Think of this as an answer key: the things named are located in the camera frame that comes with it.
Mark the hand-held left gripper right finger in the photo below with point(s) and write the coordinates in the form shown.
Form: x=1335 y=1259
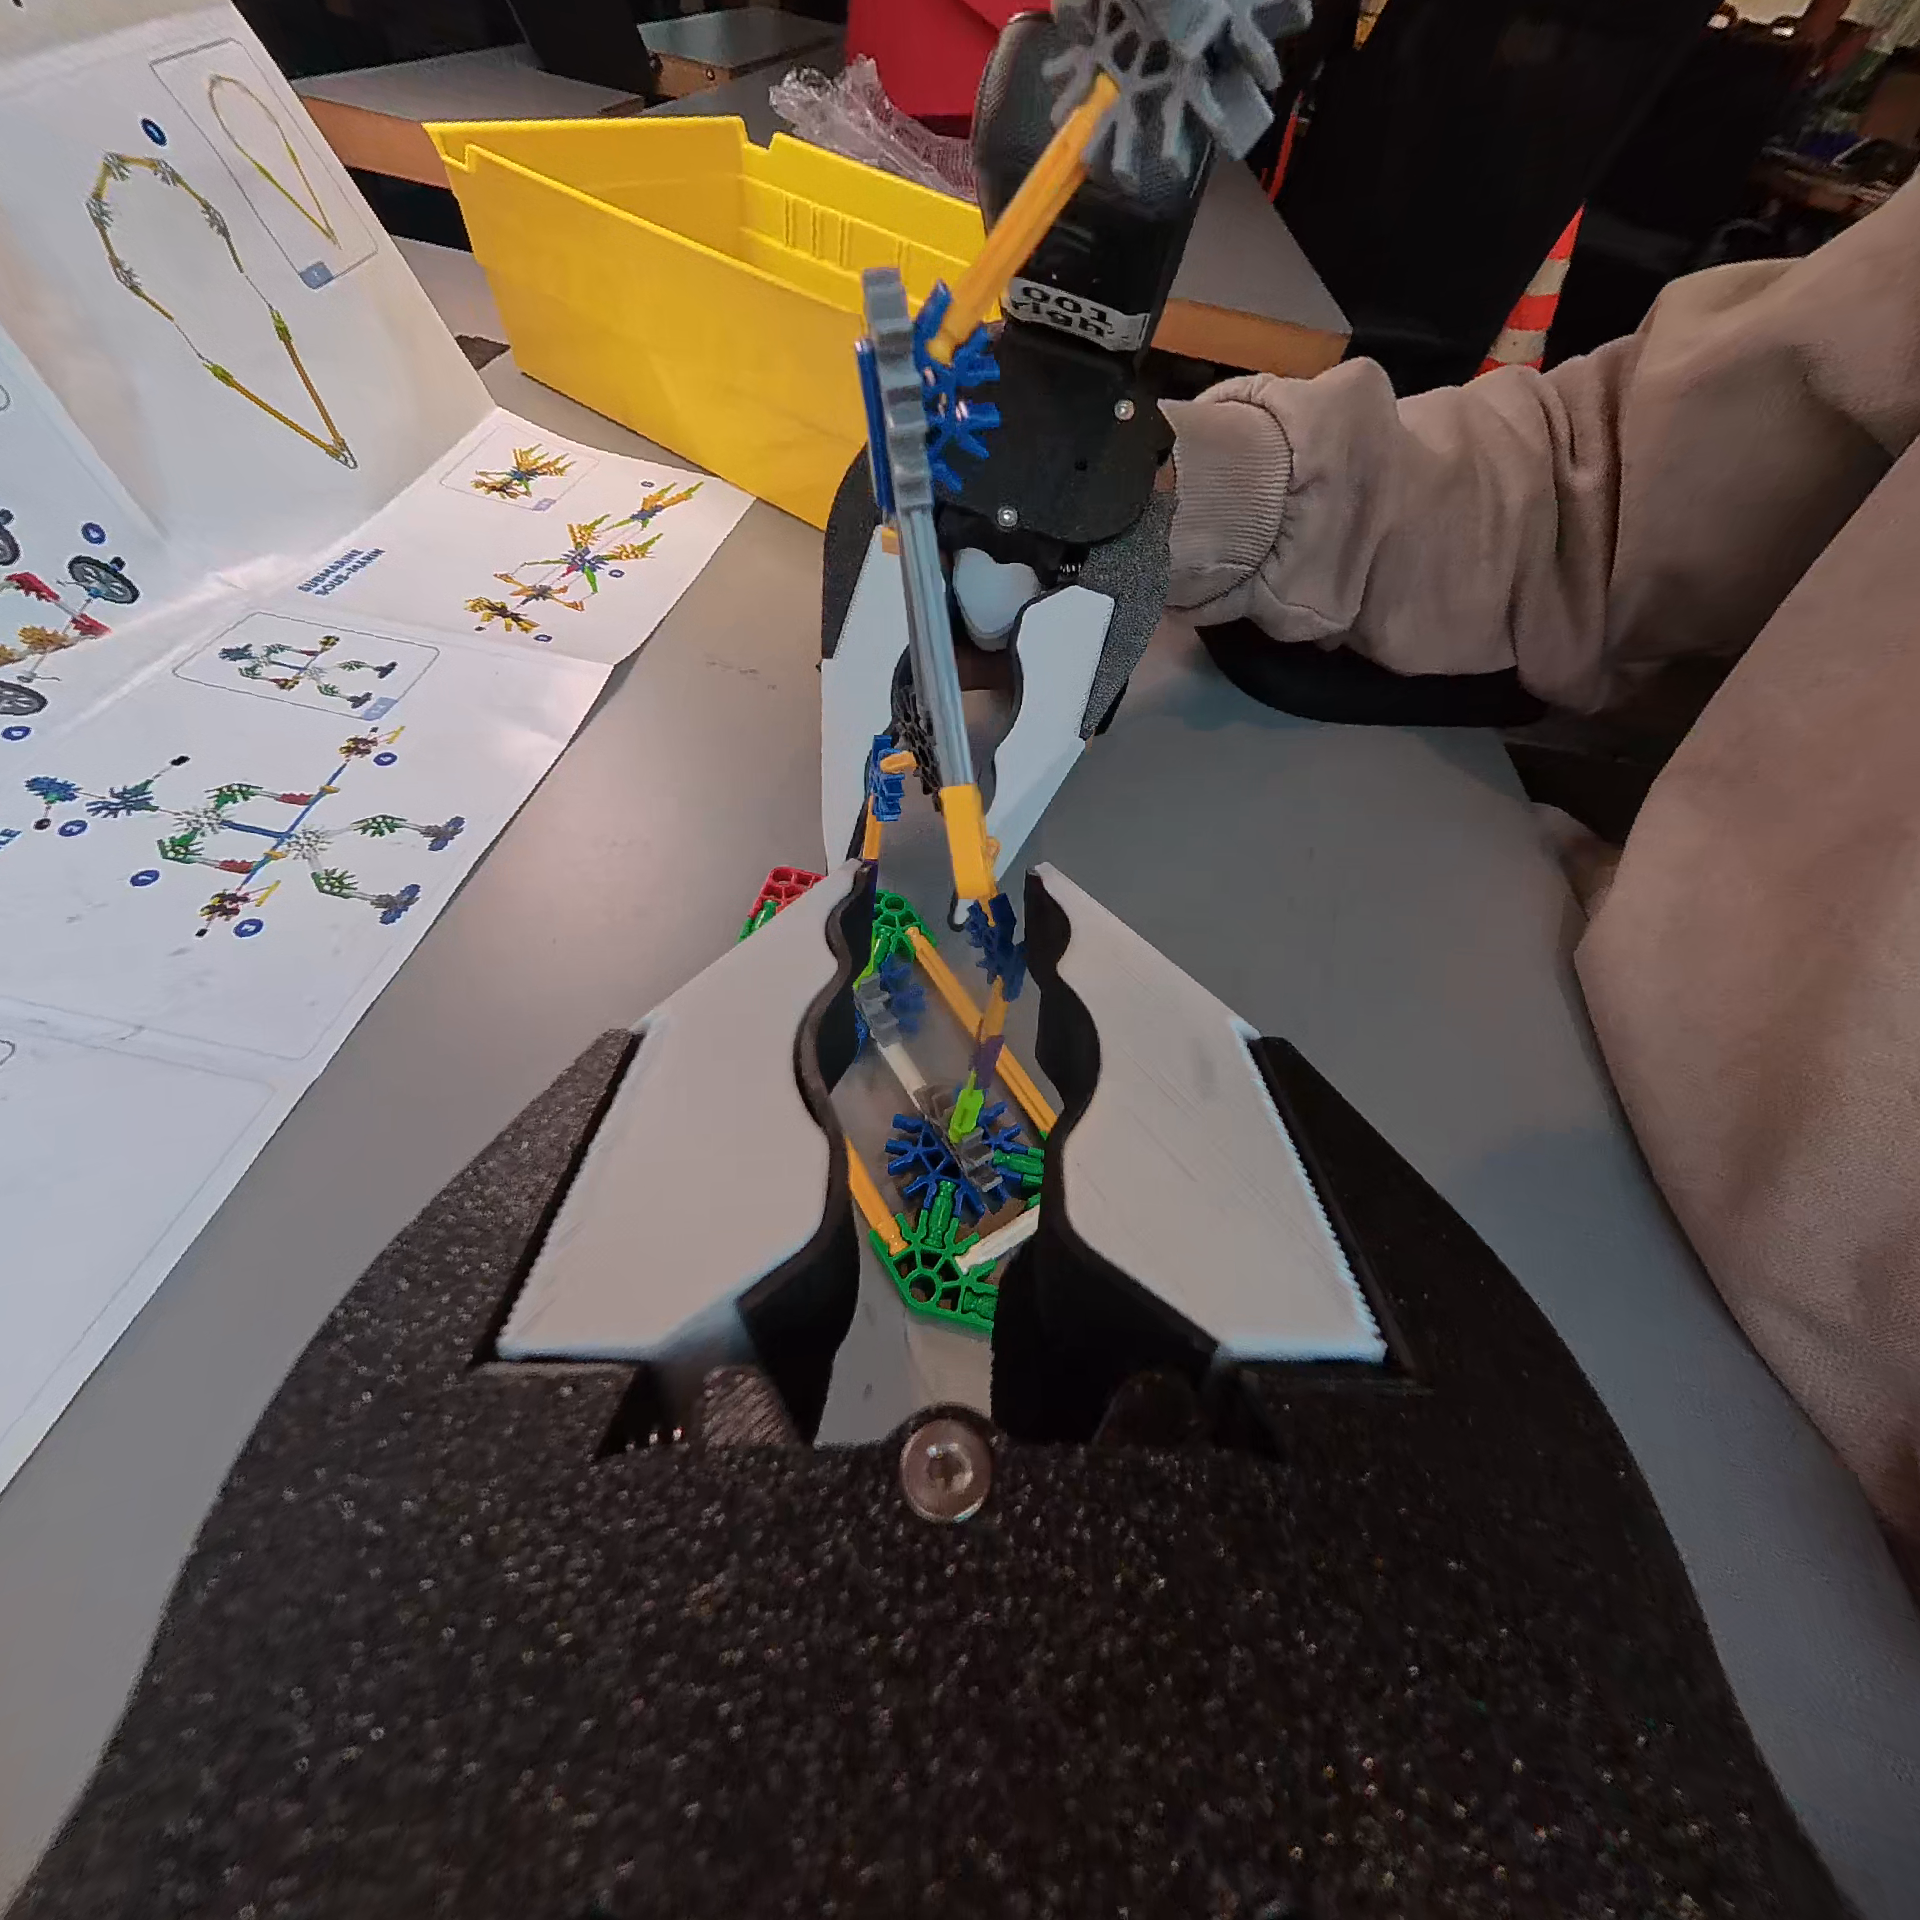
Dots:
x=1217 y=1200

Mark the colourful toy rod model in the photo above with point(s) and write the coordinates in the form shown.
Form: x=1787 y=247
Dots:
x=968 y=842

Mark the yellow plastic bin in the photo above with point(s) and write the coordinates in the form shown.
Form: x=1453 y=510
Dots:
x=632 y=299

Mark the clear plastic bag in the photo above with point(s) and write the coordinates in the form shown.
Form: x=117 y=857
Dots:
x=872 y=135

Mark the person's beige clothing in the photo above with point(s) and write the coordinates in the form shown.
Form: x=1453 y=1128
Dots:
x=1802 y=1052

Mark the white folded instruction booklet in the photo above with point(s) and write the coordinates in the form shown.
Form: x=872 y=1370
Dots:
x=240 y=691

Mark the orange traffic cone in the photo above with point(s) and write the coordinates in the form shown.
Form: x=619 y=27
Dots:
x=1539 y=299

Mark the person's right forearm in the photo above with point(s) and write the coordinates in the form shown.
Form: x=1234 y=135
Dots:
x=1500 y=480

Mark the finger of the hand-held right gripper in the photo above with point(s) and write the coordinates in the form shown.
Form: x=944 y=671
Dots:
x=872 y=720
x=1052 y=706

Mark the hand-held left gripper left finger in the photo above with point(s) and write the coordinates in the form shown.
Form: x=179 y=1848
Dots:
x=675 y=1200

